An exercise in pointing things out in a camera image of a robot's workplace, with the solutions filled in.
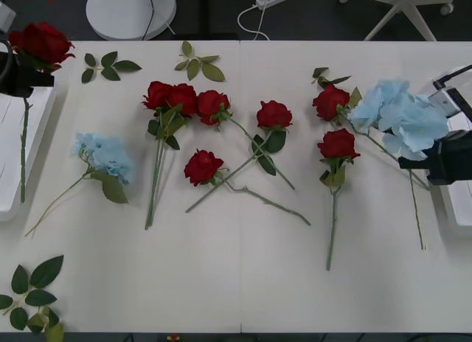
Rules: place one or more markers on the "round white stand base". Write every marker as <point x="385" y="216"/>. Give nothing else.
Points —
<point x="121" y="14"/>

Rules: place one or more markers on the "loose green leaf twig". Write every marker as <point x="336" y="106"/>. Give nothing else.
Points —
<point x="110" y="60"/>
<point x="339" y="79"/>
<point x="214" y="73"/>
<point x="46" y="270"/>

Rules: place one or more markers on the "red and yellow button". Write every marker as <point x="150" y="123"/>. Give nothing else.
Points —
<point x="173" y="337"/>

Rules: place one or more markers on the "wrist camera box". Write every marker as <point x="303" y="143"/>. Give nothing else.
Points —
<point x="446" y="103"/>
<point x="6" y="17"/>

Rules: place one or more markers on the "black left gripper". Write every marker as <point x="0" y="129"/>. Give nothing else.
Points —
<point x="11" y="80"/>

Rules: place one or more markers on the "white chair base with casters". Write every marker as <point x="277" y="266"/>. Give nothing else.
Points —
<point x="422" y="25"/>

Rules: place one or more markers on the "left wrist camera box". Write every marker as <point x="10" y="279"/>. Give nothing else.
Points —
<point x="6" y="17"/>

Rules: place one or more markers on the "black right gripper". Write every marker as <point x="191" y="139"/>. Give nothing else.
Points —
<point x="453" y="161"/>

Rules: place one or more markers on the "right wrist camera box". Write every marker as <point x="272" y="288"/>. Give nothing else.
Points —
<point x="446" y="103"/>

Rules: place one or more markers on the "shallow white box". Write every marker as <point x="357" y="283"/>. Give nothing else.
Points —
<point x="22" y="135"/>
<point x="462" y="209"/>

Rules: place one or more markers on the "pale blue flower green stem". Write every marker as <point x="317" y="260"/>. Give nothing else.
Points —
<point x="405" y="117"/>
<point x="110" y="157"/>

